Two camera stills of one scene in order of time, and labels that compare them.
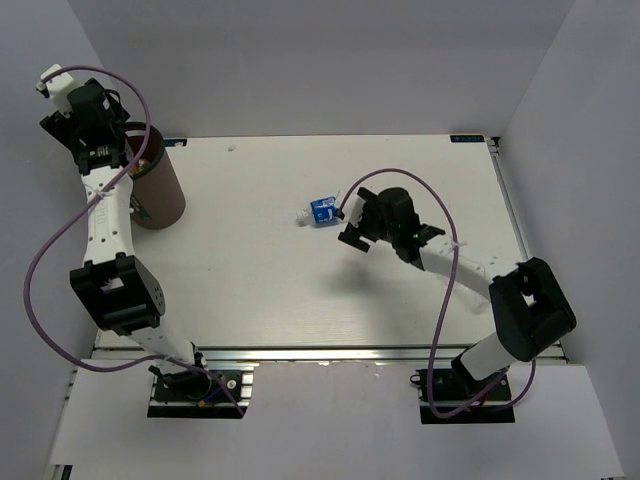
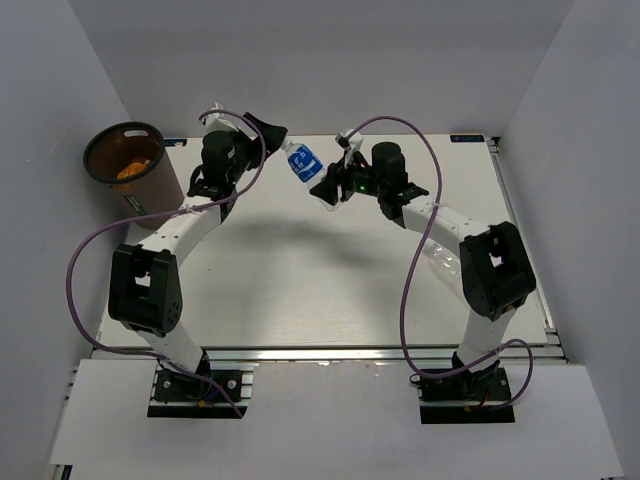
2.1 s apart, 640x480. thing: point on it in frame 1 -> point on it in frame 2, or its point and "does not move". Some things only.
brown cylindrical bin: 158,200 does not move
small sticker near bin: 173,142 does not move
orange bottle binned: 140,167 does not move
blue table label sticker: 466,138 does not move
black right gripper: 351,237 -> 326,189
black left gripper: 65,129 -> 274,136
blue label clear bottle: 321,213 -> 307,166
